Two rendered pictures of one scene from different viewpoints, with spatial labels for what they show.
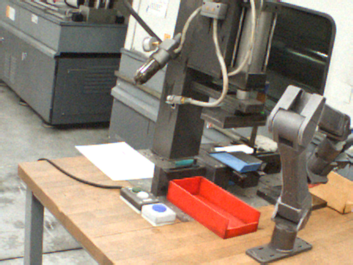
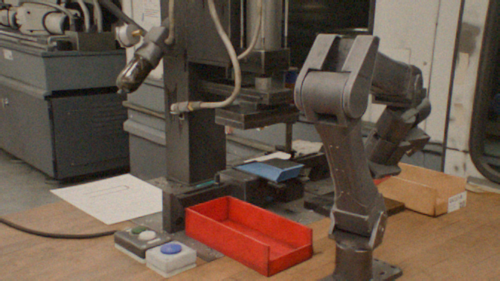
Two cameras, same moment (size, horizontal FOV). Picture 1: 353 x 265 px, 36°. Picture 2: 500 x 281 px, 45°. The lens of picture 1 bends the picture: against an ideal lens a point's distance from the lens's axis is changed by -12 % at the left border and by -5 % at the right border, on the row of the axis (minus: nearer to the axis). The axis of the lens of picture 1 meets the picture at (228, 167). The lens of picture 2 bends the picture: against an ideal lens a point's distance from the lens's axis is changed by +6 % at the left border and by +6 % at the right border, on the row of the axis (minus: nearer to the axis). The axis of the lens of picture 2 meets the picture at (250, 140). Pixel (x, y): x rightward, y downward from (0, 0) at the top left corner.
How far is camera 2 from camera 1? 42 cm
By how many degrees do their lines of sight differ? 6
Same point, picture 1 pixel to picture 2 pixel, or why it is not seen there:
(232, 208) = (274, 230)
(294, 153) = (341, 131)
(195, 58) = (194, 47)
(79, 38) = (74, 70)
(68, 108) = (78, 157)
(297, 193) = (359, 192)
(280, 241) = (350, 268)
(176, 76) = (176, 78)
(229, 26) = not seen: outside the picture
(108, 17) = (106, 42)
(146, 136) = not seen: hidden behind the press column
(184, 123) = (200, 136)
